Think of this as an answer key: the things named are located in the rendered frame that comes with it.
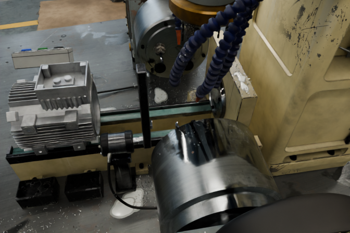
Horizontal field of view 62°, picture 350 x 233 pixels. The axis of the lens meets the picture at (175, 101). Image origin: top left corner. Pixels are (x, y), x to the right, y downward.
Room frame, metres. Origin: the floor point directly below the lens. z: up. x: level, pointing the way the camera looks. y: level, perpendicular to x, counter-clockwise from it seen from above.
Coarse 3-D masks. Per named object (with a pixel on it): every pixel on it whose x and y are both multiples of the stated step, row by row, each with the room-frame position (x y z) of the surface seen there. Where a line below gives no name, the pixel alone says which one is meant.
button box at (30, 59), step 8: (56, 48) 0.77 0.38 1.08; (64, 48) 0.78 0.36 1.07; (16, 56) 0.73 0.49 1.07; (24, 56) 0.73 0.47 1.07; (32, 56) 0.74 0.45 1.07; (40, 56) 0.74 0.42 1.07; (48, 56) 0.74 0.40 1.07; (56, 56) 0.75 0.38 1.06; (64, 56) 0.75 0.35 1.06; (72, 56) 0.79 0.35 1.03; (16, 64) 0.72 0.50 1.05; (24, 64) 0.72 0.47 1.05; (32, 64) 0.72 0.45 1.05; (40, 64) 0.73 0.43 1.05
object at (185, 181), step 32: (192, 128) 0.38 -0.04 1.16; (224, 128) 0.38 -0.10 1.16; (160, 160) 0.34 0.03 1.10; (192, 160) 0.31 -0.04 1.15; (224, 160) 0.31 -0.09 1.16; (256, 160) 0.32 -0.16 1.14; (160, 192) 0.28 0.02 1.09; (192, 192) 0.25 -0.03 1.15; (224, 192) 0.25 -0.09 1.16; (256, 192) 0.25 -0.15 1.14; (160, 224) 0.23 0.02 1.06; (192, 224) 0.21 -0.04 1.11; (224, 224) 0.22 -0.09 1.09
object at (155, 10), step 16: (160, 0) 0.95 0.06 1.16; (144, 16) 0.89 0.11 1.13; (160, 16) 0.84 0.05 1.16; (144, 32) 0.81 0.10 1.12; (160, 32) 0.82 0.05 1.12; (144, 48) 0.81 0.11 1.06; (160, 48) 0.79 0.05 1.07; (176, 48) 0.83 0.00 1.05; (160, 64) 0.81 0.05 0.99; (192, 64) 0.83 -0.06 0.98
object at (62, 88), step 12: (48, 72) 0.58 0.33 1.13; (60, 72) 0.60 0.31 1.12; (72, 72) 0.61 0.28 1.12; (84, 72) 0.60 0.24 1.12; (36, 84) 0.52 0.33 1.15; (48, 84) 0.56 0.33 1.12; (60, 84) 0.54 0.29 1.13; (72, 84) 0.55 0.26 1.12; (84, 84) 0.53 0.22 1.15; (48, 96) 0.51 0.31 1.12; (60, 96) 0.51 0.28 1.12; (72, 96) 0.52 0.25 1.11; (84, 96) 0.52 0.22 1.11; (48, 108) 0.50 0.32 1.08; (60, 108) 0.51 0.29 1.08; (72, 108) 0.51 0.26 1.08
